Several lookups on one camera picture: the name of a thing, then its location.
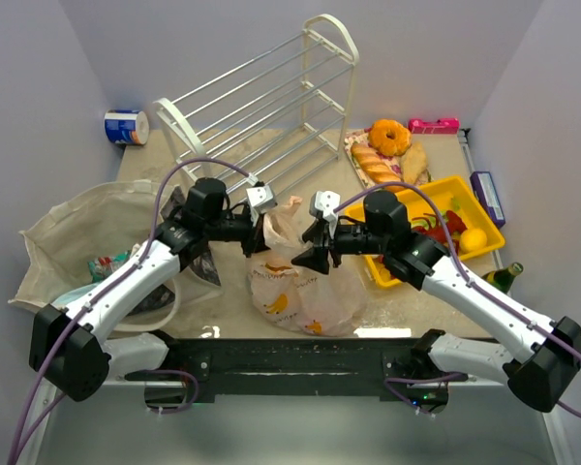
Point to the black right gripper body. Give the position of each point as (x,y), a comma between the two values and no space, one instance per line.
(327,242)

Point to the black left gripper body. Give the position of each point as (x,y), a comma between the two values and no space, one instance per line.
(250,232)

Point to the translucent orange plastic bag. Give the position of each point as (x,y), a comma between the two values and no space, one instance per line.
(297,298)

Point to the green red snack packet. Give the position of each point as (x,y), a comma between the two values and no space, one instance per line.
(102,267)

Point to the cream canvas tote bag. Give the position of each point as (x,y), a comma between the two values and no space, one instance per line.
(105,221)

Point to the blue brown chips bag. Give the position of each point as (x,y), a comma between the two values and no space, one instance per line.
(65,299)

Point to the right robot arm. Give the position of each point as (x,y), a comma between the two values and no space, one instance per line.
(535,356)

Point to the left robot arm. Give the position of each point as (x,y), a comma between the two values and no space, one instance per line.
(73,348)

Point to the baguette bread loaf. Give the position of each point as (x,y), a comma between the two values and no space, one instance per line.
(372,164)

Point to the tan triangular pastry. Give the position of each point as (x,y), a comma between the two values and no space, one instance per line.
(414,163)

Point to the white metal shoe rack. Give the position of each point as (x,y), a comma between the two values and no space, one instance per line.
(281,115)

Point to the red lobster toy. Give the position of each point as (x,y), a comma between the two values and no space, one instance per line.
(445,225)

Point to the yellow plastic bin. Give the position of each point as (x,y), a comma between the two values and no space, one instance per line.
(451,196)

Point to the pink box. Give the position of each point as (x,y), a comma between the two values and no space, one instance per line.
(442,126)

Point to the yellow lemon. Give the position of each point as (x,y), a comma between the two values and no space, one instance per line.
(472,239)

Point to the purple box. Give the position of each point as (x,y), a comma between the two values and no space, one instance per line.
(485,191)

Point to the blue toilet paper roll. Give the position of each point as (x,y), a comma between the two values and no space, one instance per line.
(129,127)

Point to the green glass bottle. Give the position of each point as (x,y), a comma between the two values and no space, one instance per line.
(502,279)

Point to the orange ring doughnut bread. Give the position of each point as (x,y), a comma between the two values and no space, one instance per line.
(389,137)

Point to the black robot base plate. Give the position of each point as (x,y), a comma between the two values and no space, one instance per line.
(391,369)

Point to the aluminium frame rail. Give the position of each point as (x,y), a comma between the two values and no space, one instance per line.
(463,139)

